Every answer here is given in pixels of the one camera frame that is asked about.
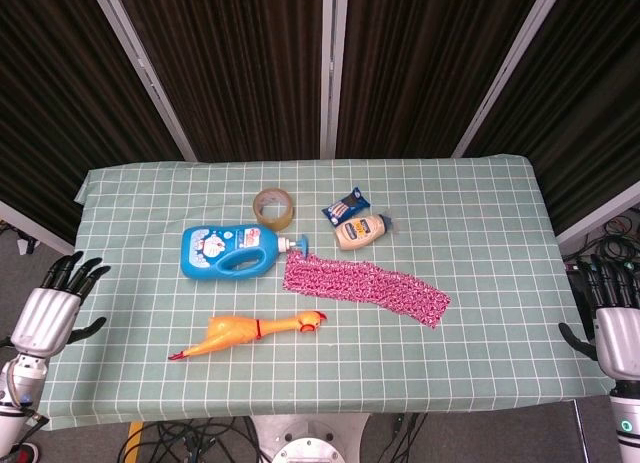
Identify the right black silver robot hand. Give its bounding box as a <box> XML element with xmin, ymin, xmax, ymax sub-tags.
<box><xmin>558</xmin><ymin>255</ymin><xmax>640</xmax><ymax>384</ymax></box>

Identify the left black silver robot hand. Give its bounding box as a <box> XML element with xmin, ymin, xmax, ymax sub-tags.
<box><xmin>9</xmin><ymin>251</ymin><xmax>111</xmax><ymax>359</ymax></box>

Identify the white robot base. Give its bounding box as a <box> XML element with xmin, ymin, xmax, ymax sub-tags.
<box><xmin>249</xmin><ymin>413</ymin><xmax>372</xmax><ymax>463</ymax></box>

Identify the metal table leg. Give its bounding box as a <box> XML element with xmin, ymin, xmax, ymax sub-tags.
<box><xmin>572</xmin><ymin>399</ymin><xmax>586</xmax><ymax>463</ymax></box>

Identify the yellow floor strip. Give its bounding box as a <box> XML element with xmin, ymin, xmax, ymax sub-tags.
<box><xmin>127</xmin><ymin>421</ymin><xmax>147</xmax><ymax>463</ymax></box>

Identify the blue detergent pump bottle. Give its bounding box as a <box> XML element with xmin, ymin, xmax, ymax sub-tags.
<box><xmin>180</xmin><ymin>224</ymin><xmax>311</xmax><ymax>280</ymax></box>

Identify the orange rubber chicken toy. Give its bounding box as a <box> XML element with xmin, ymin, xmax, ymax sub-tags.
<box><xmin>168</xmin><ymin>309</ymin><xmax>330</xmax><ymax>362</ymax></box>

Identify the dark ribbed partition panel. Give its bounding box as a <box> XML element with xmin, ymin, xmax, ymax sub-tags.
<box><xmin>112</xmin><ymin>0</ymin><xmax>334</xmax><ymax>162</ymax></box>
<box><xmin>335</xmin><ymin>0</ymin><xmax>545</xmax><ymax>159</ymax></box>
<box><xmin>0</xmin><ymin>0</ymin><xmax>187</xmax><ymax>245</ymax></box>
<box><xmin>463</xmin><ymin>0</ymin><xmax>640</xmax><ymax>235</ymax></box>

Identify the green checked tablecloth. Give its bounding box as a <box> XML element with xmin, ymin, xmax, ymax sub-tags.
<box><xmin>37</xmin><ymin>155</ymin><xmax>616</xmax><ymax>432</ymax></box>

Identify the brown packing tape roll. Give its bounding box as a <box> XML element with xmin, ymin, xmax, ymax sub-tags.
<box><xmin>252</xmin><ymin>186</ymin><xmax>296</xmax><ymax>231</ymax></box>

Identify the pink knitted cloth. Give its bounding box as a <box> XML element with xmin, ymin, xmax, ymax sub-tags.
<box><xmin>282</xmin><ymin>247</ymin><xmax>453</xmax><ymax>330</ymax></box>

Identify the beige mayonnaise squeeze bottle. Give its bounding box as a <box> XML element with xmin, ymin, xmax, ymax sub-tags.
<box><xmin>333</xmin><ymin>212</ymin><xmax>396</xmax><ymax>252</ymax></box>

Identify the blue snack packet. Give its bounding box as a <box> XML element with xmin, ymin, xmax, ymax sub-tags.
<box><xmin>321</xmin><ymin>185</ymin><xmax>370</xmax><ymax>228</ymax></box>

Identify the black floor cable bundle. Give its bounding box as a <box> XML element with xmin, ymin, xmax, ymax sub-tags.
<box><xmin>117</xmin><ymin>416</ymin><xmax>264</xmax><ymax>463</ymax></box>
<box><xmin>563</xmin><ymin>210</ymin><xmax>640</xmax><ymax>277</ymax></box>

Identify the white partition frame post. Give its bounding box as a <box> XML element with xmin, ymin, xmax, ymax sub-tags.
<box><xmin>319</xmin><ymin>0</ymin><xmax>350</xmax><ymax>159</ymax></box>
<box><xmin>451</xmin><ymin>0</ymin><xmax>570</xmax><ymax>158</ymax></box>
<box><xmin>88</xmin><ymin>0</ymin><xmax>198</xmax><ymax>162</ymax></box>

